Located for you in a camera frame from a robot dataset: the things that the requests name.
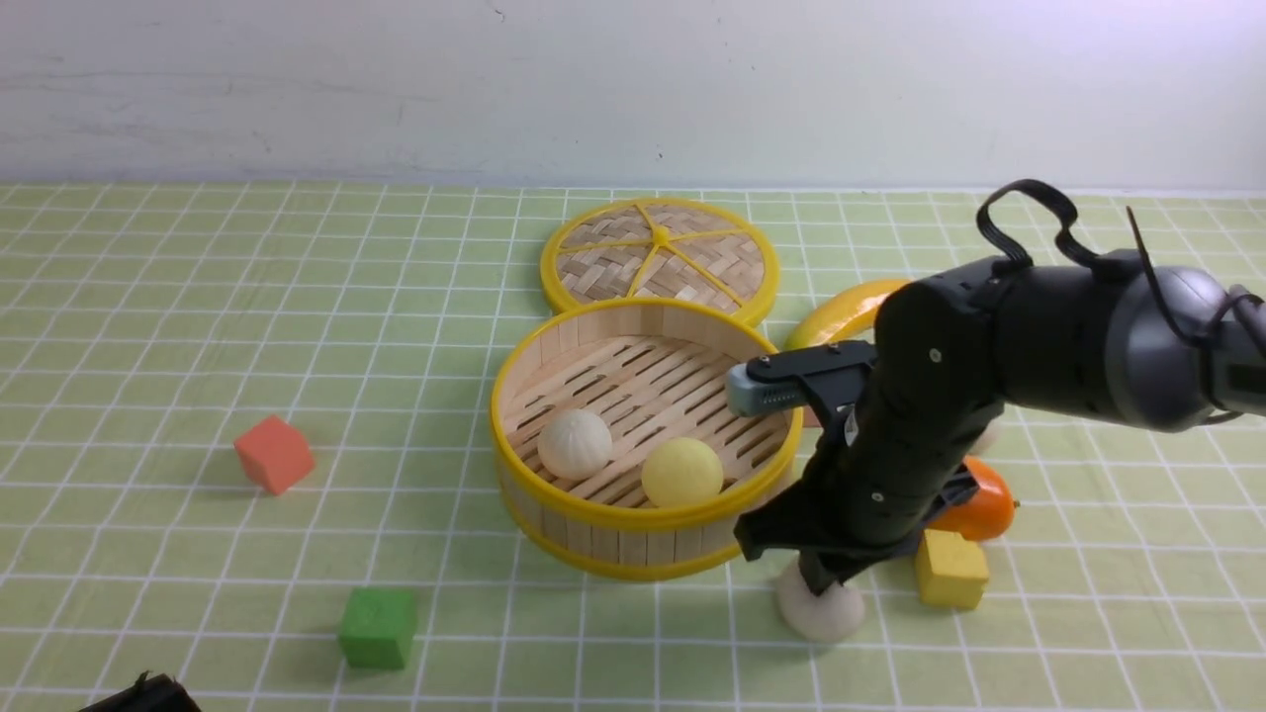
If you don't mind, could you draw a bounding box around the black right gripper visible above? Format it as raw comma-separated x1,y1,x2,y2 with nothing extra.
734,258,1004,595

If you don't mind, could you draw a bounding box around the white bun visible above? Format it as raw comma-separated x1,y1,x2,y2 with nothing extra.
968,421,999,456
537,409,613,481
774,563,866,644

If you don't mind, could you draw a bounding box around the yellow bun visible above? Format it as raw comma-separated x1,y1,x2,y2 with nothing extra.
639,437,725,508

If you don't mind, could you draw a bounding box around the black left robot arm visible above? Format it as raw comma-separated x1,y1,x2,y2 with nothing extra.
81,671,203,712

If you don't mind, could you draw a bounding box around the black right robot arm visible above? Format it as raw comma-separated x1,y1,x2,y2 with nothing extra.
727,250,1265,594

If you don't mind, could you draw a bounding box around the bamboo steamer tray yellow rim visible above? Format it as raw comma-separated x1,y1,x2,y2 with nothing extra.
489,298,803,580

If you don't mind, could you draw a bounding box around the woven bamboo steamer lid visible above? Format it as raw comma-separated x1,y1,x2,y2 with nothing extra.
539,196,779,327

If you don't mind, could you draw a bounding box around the yellow foam cube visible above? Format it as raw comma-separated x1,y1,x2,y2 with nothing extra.
914,530,990,611

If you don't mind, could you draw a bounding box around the orange toy mango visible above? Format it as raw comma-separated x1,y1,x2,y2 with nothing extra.
931,456,1019,544

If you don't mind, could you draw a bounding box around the yellow toy banana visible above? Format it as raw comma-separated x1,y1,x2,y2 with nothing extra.
782,279,909,351

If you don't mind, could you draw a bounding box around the green foam cube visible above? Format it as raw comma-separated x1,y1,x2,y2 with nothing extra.
335,587,417,670

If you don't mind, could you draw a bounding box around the red foam cube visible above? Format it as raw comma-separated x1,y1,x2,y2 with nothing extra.
233,414,317,497

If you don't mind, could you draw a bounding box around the green checkered tablecloth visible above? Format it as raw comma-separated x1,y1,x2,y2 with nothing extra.
1,182,1265,711

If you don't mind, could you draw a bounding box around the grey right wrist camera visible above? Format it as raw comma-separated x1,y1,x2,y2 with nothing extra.
725,359,808,418

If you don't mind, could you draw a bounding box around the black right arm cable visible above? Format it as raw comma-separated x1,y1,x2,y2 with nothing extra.
975,179,1266,348

